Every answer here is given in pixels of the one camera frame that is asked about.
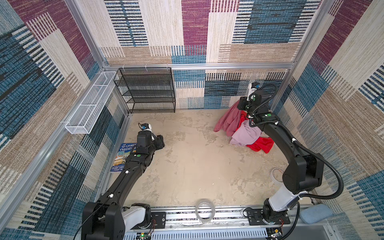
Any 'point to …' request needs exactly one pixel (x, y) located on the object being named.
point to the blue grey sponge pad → (315, 213)
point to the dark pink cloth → (229, 122)
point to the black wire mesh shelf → (147, 89)
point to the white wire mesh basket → (84, 119)
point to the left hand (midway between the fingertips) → (158, 135)
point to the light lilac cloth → (246, 135)
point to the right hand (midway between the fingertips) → (240, 98)
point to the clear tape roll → (210, 219)
